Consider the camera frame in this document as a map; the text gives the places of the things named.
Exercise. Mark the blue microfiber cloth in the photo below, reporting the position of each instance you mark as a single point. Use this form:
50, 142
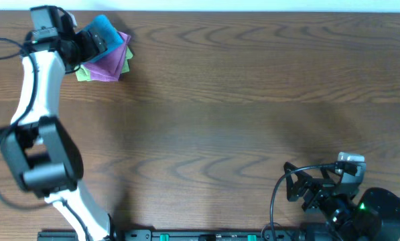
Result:
111, 33

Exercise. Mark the green folded cloth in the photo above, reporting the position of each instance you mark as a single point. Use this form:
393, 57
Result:
82, 75

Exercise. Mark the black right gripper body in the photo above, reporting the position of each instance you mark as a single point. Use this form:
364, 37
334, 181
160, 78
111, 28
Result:
321, 193

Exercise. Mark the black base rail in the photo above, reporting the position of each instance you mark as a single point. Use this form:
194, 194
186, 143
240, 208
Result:
148, 235

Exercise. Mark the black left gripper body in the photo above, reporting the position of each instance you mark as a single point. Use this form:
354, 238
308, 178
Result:
94, 43

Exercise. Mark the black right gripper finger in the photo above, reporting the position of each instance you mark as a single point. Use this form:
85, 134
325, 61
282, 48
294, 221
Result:
296, 183
328, 176

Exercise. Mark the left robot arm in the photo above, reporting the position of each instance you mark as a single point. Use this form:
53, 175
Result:
41, 155

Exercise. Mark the purple folded cloth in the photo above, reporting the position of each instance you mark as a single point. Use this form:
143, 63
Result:
109, 63

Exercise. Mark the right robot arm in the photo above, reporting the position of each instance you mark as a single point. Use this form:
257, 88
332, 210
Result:
375, 217

